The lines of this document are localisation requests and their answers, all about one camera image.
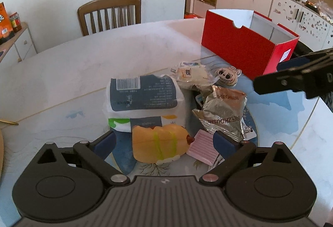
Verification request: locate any silver foil snack packet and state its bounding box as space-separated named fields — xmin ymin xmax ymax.
xmin=192 ymin=85 xmax=247 ymax=142

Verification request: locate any blue white tissue pack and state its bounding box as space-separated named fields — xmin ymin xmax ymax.
xmin=103 ymin=74 xmax=186 ymax=134

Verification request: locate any white wooden sideboard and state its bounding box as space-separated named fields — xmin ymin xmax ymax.
xmin=0 ymin=22 xmax=37 ymax=64

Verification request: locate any glass turntable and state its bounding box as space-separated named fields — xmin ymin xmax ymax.
xmin=16 ymin=55 xmax=318 ymax=178

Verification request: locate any dark fuzzy seat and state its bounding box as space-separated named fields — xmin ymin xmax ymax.
xmin=293 ymin=40 xmax=333 ymax=113

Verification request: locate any monster face plush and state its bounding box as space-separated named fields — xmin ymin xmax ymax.
xmin=214 ymin=66 xmax=243 ymax=87

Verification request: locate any clear plastic bag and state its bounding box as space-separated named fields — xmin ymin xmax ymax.
xmin=313 ymin=0 xmax=331 ymax=13

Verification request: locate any brown wooden chair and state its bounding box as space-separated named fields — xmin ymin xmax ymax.
xmin=77 ymin=0 xmax=142 ymax=36

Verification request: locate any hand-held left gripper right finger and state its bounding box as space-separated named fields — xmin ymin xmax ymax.
xmin=200 ymin=130 xmax=292 ymax=187

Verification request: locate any red sauce jar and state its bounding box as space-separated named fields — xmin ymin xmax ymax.
xmin=10 ymin=12 xmax=22 ymax=33

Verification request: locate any yellow hot dog toy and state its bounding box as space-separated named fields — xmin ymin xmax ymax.
xmin=132 ymin=123 xmax=195 ymax=163

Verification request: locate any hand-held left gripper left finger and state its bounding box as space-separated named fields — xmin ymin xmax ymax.
xmin=37 ymin=131 xmax=130 ymax=187

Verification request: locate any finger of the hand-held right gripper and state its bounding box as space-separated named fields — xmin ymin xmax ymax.
xmin=253 ymin=67 xmax=309 ymax=95
xmin=276 ymin=47 xmax=333 ymax=72

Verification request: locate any clear bun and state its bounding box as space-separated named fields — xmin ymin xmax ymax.
xmin=170 ymin=61 xmax=214 ymax=91

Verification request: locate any small white black sachet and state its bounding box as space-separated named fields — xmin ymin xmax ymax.
xmin=239 ymin=118 xmax=258 ymax=140

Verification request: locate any white marble desktop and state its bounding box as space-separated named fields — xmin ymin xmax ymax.
xmin=0 ymin=17 xmax=333 ymax=217

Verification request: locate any red cardboard box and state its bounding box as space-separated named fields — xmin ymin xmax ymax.
xmin=201 ymin=9 xmax=300 ymax=80

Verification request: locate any orange carton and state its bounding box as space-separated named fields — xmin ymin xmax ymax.
xmin=0 ymin=2 xmax=13 ymax=45

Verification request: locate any pink ribbed soap dish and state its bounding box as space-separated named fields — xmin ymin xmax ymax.
xmin=186 ymin=129 xmax=220 ymax=166

